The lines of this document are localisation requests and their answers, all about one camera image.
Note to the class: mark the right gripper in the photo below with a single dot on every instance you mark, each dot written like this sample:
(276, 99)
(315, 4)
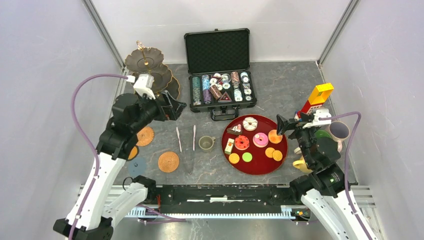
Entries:
(283, 124)

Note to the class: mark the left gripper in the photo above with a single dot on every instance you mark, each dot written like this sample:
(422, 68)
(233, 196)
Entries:
(170, 109)

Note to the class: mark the pink frosted donut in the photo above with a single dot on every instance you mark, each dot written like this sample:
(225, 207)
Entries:
(260, 140)

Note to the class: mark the red frosted donut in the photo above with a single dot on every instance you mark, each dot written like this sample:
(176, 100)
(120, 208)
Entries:
(241, 143)

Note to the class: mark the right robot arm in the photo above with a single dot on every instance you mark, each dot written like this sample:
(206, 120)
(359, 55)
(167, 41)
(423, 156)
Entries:
(326, 190)

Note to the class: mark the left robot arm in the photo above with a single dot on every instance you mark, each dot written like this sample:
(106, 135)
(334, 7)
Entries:
(90, 219)

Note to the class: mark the orange peach bun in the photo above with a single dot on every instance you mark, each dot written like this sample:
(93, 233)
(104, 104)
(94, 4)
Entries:
(274, 137)

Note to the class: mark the white striped donut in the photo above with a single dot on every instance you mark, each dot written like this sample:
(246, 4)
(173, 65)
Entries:
(250, 124)

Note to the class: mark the orange round biscuit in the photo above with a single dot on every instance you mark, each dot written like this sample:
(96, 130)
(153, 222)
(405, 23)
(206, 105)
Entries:
(269, 152)

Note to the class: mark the orange waffle biscuit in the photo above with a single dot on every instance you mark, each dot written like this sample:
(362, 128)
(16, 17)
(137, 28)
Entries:
(277, 155)

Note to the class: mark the woven coaster left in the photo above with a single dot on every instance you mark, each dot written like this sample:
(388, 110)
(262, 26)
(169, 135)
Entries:
(145, 136)

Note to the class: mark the woven coaster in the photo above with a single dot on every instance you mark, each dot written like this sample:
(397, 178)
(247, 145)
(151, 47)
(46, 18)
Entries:
(168, 162)
(145, 136)

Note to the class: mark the three-tier dessert stand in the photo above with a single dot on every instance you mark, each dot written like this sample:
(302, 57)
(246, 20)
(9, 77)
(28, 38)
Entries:
(150, 60)

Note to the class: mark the red round tray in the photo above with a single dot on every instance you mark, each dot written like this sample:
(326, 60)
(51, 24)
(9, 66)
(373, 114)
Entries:
(254, 160)

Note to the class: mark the green bowl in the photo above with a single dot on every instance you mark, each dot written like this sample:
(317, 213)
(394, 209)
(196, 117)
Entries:
(320, 133)

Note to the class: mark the chocolate cake slice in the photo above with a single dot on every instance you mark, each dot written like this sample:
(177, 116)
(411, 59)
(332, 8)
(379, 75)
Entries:
(235, 130)

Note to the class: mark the yellow cup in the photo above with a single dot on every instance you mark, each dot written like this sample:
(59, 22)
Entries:
(301, 165)

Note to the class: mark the toy block tower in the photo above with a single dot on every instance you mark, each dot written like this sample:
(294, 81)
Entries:
(316, 99)

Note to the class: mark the green macaron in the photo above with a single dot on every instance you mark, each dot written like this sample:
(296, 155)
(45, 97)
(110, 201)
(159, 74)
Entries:
(247, 157)

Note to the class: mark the woven coaster front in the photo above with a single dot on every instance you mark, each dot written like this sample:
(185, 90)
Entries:
(168, 162)

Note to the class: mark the small grey-green cup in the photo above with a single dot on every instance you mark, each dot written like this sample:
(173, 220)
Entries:
(206, 143)

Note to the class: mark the orange black coaster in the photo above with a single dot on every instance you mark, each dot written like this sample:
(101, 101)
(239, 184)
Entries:
(133, 153)

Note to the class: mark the white rectangular pastry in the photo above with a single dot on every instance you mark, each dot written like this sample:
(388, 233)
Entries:
(229, 146)

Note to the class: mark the beige purple mug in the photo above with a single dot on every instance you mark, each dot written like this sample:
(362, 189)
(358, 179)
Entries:
(339, 132)

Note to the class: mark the yellow round cookie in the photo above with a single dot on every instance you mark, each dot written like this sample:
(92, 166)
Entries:
(233, 158)

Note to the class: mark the blue round coaster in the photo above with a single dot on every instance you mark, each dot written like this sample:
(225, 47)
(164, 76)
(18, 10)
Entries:
(137, 167)

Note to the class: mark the black poker chip case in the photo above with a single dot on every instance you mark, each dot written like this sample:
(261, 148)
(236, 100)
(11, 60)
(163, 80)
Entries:
(214, 53)

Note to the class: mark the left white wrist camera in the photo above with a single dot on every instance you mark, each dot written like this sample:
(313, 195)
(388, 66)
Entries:
(142, 85)

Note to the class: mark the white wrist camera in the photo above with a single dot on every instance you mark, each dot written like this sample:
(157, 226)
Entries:
(321, 117)
(142, 85)

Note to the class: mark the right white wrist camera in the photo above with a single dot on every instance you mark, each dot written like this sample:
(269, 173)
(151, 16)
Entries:
(321, 117)

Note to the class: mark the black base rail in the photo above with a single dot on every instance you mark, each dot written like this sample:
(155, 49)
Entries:
(220, 201)

